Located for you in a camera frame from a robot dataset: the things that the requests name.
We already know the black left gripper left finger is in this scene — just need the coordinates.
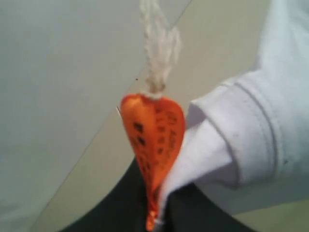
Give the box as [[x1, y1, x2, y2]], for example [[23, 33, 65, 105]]
[[62, 160, 147, 232]]

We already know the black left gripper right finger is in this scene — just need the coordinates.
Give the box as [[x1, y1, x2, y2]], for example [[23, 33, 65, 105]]
[[166, 184, 253, 232]]

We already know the white t-shirt red Chinese lettering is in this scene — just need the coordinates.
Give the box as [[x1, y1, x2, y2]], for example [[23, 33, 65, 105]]
[[155, 0, 309, 231]]

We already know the orange neck label tag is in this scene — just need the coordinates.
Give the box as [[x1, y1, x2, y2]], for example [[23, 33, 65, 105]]
[[120, 93, 186, 232]]

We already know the white twisted tag string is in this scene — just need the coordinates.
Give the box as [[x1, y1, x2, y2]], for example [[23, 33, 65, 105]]
[[139, 0, 181, 100]]

